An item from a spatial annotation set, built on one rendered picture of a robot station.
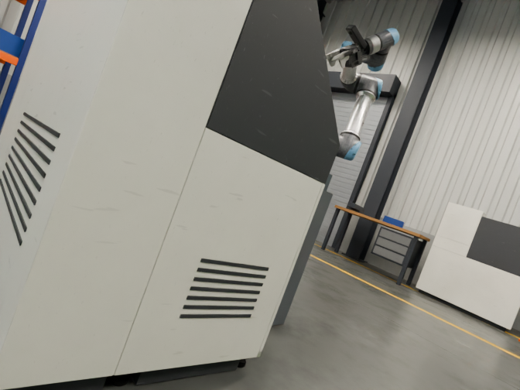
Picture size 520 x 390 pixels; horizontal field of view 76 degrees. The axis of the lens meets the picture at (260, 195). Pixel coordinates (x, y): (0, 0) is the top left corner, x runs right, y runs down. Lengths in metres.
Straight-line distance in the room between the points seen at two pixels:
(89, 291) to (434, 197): 6.94
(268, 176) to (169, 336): 0.57
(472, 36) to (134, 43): 8.09
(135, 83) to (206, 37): 0.22
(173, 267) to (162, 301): 0.10
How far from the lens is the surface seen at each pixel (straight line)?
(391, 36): 1.72
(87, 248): 0.88
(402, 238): 6.05
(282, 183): 1.14
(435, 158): 7.64
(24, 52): 6.33
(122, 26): 0.84
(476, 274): 6.08
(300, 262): 1.92
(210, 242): 1.03
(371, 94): 2.09
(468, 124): 7.73
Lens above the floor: 0.69
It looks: 1 degrees down
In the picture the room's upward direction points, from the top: 21 degrees clockwise
